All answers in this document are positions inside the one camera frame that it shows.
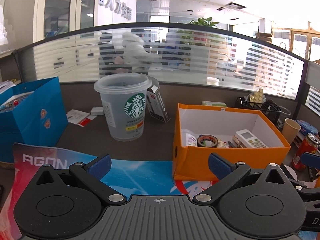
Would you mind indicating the black mesh organizer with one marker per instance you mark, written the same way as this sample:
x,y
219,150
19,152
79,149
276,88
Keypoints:
x,y
269,109

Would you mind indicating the yellow toy brick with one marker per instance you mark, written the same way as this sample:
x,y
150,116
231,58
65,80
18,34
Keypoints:
x,y
257,96

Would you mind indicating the black tape roll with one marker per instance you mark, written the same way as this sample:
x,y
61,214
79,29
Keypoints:
x,y
206,140

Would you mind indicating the anime desk mat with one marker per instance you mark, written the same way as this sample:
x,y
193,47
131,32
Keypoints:
x,y
245,203

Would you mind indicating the blue paper bag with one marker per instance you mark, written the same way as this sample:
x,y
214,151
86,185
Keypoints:
x,y
39,118

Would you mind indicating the small white box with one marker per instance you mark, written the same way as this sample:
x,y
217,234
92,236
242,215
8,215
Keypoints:
x,y
97,111

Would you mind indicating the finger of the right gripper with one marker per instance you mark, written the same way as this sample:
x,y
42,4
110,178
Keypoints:
x,y
310,159

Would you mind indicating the red white paper card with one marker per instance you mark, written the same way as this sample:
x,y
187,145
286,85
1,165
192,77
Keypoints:
x,y
79,118

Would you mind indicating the Starbucks plastic cup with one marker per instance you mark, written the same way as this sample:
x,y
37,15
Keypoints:
x,y
123,97

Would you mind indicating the white round coaster card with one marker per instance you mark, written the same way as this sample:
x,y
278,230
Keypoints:
x,y
292,172

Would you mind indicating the red drink can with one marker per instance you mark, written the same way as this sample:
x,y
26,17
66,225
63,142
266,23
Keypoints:
x,y
309,145

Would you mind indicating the white remote control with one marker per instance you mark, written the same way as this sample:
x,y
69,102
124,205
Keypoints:
x,y
249,140

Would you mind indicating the orange cardboard box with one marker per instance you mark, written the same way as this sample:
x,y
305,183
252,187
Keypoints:
x,y
191,162

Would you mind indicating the beige paper cup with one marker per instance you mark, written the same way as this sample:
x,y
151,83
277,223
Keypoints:
x,y
290,130

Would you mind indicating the blue cap marker pen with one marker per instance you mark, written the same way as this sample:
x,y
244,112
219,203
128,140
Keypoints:
x,y
232,145

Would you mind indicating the small grey product box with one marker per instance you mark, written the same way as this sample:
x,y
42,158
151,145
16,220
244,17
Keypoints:
x,y
155,103

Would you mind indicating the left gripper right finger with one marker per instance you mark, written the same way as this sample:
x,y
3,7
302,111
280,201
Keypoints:
x,y
230,177

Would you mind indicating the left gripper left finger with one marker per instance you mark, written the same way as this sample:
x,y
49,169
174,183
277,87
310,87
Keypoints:
x,y
90,176

